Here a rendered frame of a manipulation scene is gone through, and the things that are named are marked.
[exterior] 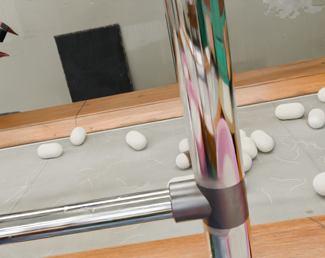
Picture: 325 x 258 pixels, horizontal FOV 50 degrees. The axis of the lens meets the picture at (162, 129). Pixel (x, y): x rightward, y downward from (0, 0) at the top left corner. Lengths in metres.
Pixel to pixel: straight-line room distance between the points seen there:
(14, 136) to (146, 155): 0.26
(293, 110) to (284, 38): 2.06
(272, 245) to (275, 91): 0.35
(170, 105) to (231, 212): 0.41
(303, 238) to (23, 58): 2.49
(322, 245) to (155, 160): 0.24
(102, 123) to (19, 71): 2.14
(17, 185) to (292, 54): 2.27
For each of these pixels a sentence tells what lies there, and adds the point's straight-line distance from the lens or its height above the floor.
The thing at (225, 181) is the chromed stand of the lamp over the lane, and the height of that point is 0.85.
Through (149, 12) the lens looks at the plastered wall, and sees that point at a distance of 2.41.
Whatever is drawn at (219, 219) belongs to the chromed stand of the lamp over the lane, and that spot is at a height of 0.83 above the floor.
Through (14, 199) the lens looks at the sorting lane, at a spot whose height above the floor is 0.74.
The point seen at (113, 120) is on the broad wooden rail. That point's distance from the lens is 0.57.
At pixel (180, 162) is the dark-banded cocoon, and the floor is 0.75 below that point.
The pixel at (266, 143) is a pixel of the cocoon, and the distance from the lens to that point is 0.40.
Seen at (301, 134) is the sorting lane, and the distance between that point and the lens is 0.45.
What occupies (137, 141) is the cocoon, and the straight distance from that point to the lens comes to 0.46.
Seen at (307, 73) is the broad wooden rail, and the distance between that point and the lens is 0.60.
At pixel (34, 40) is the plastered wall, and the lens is 2.60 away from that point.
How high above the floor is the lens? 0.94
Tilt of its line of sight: 22 degrees down
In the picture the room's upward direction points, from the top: 12 degrees counter-clockwise
